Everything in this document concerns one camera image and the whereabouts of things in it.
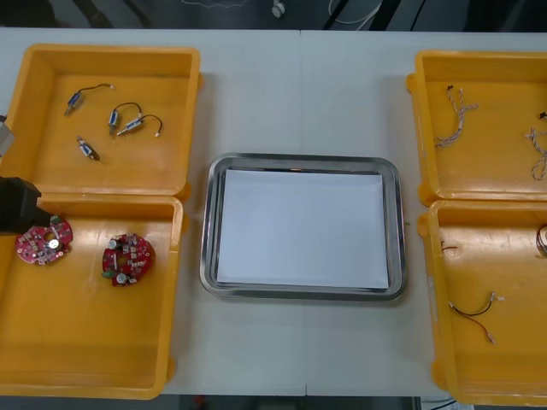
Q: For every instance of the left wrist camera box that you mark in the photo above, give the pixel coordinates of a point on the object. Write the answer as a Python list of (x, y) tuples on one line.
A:
[(6, 138)]

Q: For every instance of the white paper sheet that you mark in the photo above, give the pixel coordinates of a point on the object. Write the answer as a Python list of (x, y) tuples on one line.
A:
[(299, 230)]

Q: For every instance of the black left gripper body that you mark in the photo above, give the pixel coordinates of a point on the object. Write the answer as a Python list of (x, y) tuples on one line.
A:
[(17, 205)]

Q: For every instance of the steel tray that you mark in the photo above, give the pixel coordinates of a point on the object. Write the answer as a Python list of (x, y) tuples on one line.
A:
[(307, 295)]

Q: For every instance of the yellow-orange plastic bin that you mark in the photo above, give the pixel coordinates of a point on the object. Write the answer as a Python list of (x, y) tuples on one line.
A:
[(128, 171), (85, 333), (491, 376), (483, 171)]

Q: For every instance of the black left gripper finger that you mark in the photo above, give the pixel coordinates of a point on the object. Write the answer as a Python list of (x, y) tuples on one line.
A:
[(46, 217)]

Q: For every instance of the round red circuit board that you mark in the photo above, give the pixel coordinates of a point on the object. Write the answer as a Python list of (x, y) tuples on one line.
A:
[(36, 247), (128, 260)]

